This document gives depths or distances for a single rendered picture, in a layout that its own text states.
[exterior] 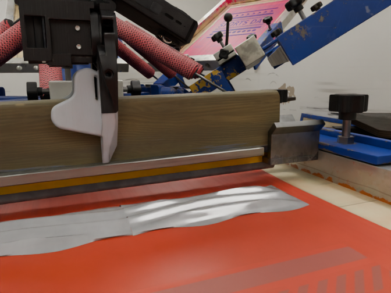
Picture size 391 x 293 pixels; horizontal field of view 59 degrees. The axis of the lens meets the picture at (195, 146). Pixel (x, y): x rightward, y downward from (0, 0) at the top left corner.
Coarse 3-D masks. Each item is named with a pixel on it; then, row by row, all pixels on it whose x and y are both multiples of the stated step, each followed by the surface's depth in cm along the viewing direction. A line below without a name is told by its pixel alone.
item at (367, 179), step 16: (320, 160) 44; (336, 160) 42; (352, 160) 39; (320, 176) 44; (336, 176) 42; (352, 176) 39; (368, 176) 37; (384, 176) 35; (368, 192) 38; (384, 192) 36
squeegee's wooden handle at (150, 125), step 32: (128, 96) 37; (160, 96) 37; (192, 96) 38; (224, 96) 40; (256, 96) 41; (0, 128) 32; (32, 128) 33; (128, 128) 36; (160, 128) 37; (192, 128) 39; (224, 128) 40; (256, 128) 42; (0, 160) 32; (32, 160) 33; (64, 160) 34; (96, 160) 36
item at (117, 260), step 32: (96, 192) 40; (0, 256) 26; (32, 256) 26; (64, 256) 26; (96, 256) 26; (128, 256) 26; (0, 288) 22; (32, 288) 22; (64, 288) 22; (96, 288) 22; (128, 288) 22
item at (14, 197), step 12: (216, 168) 42; (228, 168) 42; (240, 168) 43; (252, 168) 44; (264, 168) 44; (120, 180) 38; (132, 180) 38; (144, 180) 39; (156, 180) 39; (168, 180) 40; (24, 192) 35; (36, 192) 35; (48, 192) 35; (60, 192) 36; (72, 192) 36; (84, 192) 37; (0, 204) 34
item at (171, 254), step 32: (128, 192) 40; (160, 192) 39; (192, 192) 39; (288, 192) 39; (224, 224) 31; (256, 224) 31; (288, 224) 31; (320, 224) 31; (352, 224) 31; (160, 256) 26; (192, 256) 26; (224, 256) 25; (256, 256) 25; (384, 256) 25
